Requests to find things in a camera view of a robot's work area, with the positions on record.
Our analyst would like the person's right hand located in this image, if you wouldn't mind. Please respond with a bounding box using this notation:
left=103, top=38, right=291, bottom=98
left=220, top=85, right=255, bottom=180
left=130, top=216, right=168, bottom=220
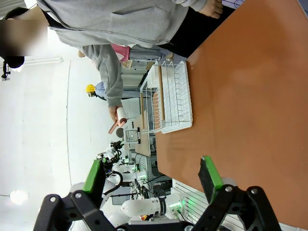
left=107, top=104, right=124, bottom=124

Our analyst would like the background person in blue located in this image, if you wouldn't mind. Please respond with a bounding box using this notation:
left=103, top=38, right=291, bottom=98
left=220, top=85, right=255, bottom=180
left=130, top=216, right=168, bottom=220
left=88, top=81, right=107, bottom=101

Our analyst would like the white lint roller pink handle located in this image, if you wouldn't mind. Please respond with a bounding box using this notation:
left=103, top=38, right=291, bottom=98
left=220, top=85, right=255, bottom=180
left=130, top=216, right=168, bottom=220
left=108, top=107, right=128, bottom=135

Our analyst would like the black camera on stand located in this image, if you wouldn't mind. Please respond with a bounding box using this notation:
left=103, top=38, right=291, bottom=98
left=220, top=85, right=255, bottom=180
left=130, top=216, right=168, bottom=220
left=0, top=60, right=12, bottom=81

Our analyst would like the white slatted panel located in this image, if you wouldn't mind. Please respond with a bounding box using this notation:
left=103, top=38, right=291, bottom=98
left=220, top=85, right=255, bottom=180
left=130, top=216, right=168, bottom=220
left=171, top=179, right=244, bottom=228

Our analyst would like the person in grey hoodie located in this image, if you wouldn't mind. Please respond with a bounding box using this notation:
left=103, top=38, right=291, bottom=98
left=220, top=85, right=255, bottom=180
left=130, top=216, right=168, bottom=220
left=0, top=0, right=238, bottom=70

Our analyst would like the round bright lamp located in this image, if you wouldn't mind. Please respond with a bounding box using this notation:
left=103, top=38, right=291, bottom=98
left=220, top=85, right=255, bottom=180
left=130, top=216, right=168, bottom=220
left=9, top=190, right=28, bottom=205

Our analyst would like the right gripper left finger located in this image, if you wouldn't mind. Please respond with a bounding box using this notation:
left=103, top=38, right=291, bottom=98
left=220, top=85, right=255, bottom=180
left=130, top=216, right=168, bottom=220
left=33, top=158, right=116, bottom=231

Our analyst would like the background wooden table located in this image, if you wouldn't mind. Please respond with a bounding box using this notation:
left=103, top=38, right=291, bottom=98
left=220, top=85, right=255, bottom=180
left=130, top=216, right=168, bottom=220
left=133, top=113, right=157, bottom=157

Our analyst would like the person's right forearm grey sleeve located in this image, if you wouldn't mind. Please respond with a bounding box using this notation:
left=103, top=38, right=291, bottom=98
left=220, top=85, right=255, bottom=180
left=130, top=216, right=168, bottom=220
left=81, top=44, right=125, bottom=108

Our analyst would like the person's left hand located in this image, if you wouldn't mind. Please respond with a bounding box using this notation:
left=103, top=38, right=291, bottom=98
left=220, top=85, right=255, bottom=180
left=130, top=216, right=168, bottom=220
left=197, top=0, right=224, bottom=20

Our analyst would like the pink garment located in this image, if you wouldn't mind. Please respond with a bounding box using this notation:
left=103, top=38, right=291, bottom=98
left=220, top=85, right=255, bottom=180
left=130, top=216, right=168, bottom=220
left=111, top=43, right=132, bottom=62

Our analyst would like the white cutlery holder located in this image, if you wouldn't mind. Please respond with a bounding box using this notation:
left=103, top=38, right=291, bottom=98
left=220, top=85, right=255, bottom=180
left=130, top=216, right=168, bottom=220
left=146, top=61, right=160, bottom=89

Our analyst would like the grey metal box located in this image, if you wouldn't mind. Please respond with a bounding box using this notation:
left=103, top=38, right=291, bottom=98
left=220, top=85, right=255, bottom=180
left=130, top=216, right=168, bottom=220
left=123, top=128, right=141, bottom=144

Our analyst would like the white wire dish rack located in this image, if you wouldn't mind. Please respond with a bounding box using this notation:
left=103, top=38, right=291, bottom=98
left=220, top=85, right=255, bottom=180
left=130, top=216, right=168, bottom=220
left=139, top=60, right=194, bottom=135

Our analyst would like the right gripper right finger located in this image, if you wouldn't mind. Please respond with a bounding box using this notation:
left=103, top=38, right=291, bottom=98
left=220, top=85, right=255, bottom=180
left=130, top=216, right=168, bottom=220
left=192, top=155, right=282, bottom=231

